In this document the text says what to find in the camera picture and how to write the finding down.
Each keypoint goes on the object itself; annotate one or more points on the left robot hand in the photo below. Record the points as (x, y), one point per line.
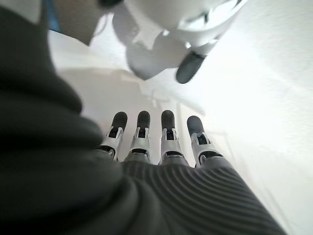
(73, 183)

